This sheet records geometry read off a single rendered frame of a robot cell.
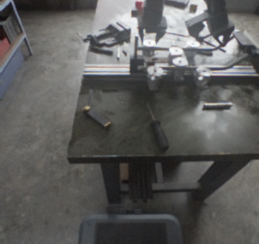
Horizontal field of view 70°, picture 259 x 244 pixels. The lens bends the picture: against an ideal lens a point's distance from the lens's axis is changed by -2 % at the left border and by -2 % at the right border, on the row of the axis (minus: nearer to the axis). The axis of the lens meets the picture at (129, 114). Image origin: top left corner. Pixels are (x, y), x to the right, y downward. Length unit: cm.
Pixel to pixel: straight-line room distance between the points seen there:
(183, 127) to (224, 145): 13
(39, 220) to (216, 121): 121
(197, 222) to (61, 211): 88
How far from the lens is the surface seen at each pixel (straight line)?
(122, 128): 56
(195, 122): 62
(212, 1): 70
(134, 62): 68
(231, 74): 81
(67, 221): 140
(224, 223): 150
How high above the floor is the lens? 134
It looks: 50 degrees down
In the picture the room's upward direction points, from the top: 3 degrees clockwise
